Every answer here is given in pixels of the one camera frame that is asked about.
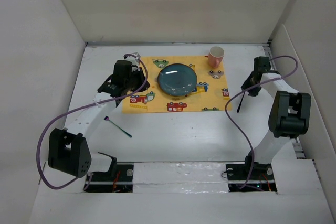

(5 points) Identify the iridescent purple spoon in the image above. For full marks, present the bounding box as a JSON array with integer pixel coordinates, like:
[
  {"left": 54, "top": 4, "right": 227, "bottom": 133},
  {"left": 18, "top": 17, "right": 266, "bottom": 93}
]
[{"left": 236, "top": 92, "right": 245, "bottom": 113}]

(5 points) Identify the pink paper cup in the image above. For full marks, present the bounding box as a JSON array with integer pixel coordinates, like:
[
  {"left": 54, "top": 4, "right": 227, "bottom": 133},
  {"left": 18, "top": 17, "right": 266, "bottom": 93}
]
[{"left": 207, "top": 46, "right": 224, "bottom": 68}]

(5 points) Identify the dark teal patterned plate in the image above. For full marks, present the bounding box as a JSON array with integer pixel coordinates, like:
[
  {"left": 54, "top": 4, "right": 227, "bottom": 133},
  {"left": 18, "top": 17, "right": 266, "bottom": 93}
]
[{"left": 157, "top": 63, "right": 197, "bottom": 97}]

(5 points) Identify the yellow vehicle-print cloth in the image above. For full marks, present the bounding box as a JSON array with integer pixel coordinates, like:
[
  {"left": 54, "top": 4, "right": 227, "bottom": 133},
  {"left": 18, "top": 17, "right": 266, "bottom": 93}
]
[{"left": 122, "top": 56, "right": 230, "bottom": 114}]

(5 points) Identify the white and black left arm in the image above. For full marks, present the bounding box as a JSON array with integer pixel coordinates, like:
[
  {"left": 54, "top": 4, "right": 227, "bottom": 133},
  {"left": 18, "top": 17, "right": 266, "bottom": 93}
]
[{"left": 48, "top": 54, "right": 149, "bottom": 178}]

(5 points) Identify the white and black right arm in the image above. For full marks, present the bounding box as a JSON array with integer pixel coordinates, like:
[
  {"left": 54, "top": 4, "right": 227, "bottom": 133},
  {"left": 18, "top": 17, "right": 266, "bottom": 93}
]
[{"left": 241, "top": 57, "right": 311, "bottom": 179}]

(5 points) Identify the iridescent fork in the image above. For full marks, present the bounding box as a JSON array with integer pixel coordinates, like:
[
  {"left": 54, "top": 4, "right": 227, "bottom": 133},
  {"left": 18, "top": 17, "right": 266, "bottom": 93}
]
[{"left": 104, "top": 116, "right": 132, "bottom": 138}]

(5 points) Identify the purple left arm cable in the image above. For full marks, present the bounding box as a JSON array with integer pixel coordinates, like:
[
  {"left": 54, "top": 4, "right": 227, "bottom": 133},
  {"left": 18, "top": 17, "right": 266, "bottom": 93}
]
[{"left": 36, "top": 52, "right": 148, "bottom": 190}]

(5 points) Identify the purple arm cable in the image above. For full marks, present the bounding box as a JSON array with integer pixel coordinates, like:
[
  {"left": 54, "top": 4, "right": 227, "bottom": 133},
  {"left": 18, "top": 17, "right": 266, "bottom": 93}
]
[
  {"left": 225, "top": 55, "right": 299, "bottom": 189},
  {"left": 36, "top": 52, "right": 148, "bottom": 190}
]

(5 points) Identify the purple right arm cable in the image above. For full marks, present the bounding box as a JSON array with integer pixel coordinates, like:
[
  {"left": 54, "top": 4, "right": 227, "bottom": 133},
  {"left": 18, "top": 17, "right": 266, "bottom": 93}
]
[{"left": 225, "top": 55, "right": 299, "bottom": 189}]

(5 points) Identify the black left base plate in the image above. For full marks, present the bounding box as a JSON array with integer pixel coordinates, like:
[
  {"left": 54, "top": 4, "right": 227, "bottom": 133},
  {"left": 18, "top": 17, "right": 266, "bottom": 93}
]
[{"left": 83, "top": 163, "right": 134, "bottom": 193}]

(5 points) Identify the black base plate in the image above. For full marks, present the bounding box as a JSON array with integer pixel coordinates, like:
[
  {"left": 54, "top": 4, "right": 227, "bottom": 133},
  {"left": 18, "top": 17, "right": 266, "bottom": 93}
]
[
  {"left": 83, "top": 163, "right": 134, "bottom": 193},
  {"left": 221, "top": 162, "right": 277, "bottom": 193}
]

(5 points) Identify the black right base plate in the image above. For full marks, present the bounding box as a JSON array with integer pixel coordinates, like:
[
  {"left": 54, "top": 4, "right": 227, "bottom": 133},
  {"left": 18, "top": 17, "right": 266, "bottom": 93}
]
[{"left": 221, "top": 162, "right": 277, "bottom": 193}]

